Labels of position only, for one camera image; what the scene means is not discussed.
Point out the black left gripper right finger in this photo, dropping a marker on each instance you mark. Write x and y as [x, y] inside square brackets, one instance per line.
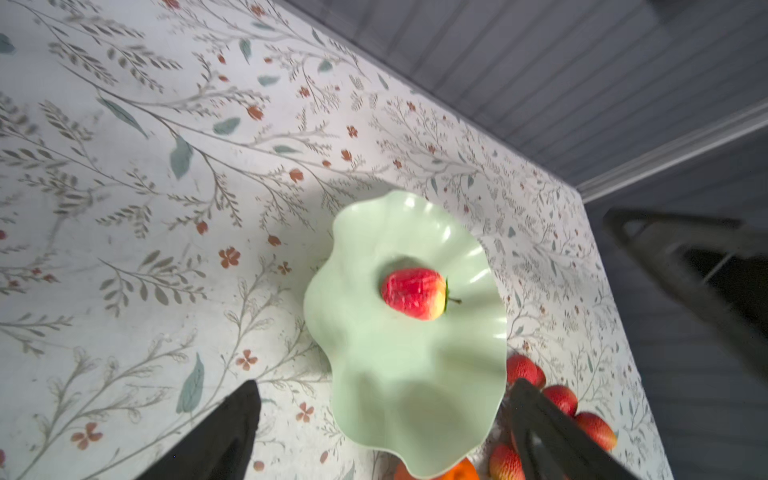
[550, 444]

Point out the red lychee fruit bunch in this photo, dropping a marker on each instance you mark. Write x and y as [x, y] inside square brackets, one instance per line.
[504, 461]

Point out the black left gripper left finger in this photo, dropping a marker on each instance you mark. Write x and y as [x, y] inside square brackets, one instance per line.
[220, 447]

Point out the fake orange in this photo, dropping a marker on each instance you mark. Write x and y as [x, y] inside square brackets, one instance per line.
[464, 470]

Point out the green wavy fruit bowl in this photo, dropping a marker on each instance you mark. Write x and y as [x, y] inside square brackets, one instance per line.
[425, 391]

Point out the red fake strawberry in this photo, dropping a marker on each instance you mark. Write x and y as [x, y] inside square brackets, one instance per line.
[419, 293]

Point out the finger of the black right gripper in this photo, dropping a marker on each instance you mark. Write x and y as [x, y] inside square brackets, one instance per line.
[715, 267]

